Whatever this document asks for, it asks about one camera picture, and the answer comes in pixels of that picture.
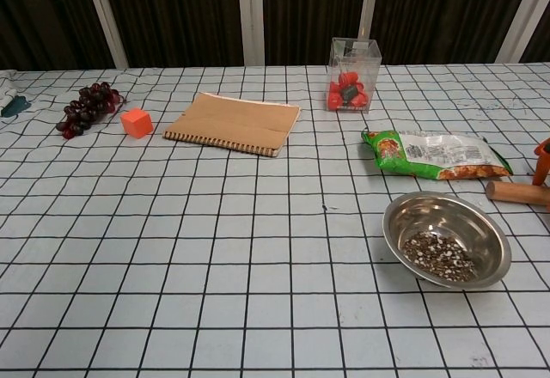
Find stainless steel bowl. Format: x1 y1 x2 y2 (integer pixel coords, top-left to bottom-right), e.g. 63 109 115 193
382 191 512 289

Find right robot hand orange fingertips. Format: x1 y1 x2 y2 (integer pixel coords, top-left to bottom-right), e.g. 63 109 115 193
532 136 550 186

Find wooden rolling pin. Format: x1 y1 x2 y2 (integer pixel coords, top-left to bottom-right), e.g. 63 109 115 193
486 180 550 212

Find brown spiral notebook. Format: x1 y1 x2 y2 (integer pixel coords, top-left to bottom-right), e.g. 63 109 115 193
162 91 303 158

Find green snack bag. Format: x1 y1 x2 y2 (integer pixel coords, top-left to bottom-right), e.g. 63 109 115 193
359 127 514 181

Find checked white tablecloth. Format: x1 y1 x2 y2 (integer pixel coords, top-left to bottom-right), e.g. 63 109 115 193
0 63 550 378

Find purple grape bunch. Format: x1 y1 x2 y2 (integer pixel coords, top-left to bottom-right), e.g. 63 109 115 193
55 81 128 140

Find red toy pieces pile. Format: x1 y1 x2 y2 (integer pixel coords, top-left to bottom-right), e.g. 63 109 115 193
327 70 370 111

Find clear plastic box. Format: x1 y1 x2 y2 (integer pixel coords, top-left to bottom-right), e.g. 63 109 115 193
325 36 382 113

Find white metal frame post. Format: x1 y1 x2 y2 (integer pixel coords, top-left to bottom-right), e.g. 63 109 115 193
80 0 129 70
236 0 266 68
357 0 382 42
496 0 550 64

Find brown and white mixed grains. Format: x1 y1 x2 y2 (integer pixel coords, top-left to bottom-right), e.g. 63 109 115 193
400 230 476 284

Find dark teal patch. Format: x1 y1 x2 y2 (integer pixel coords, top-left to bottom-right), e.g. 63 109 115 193
0 95 32 118

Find orange cube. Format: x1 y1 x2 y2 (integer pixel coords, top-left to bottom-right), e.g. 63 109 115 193
119 107 155 140

